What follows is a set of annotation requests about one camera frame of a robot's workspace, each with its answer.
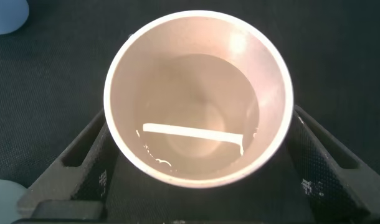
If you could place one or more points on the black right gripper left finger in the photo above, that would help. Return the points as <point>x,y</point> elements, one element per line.
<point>53,186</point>

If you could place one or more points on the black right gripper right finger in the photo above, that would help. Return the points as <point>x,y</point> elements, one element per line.
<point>342,189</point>

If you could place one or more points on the cream pink plastic cup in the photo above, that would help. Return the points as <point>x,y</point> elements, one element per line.
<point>196,93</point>

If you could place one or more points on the light teal plastic cup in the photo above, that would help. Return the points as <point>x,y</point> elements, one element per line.
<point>3,202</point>

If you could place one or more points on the periwinkle blue plastic cup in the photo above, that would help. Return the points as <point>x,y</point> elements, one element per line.
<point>6,15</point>

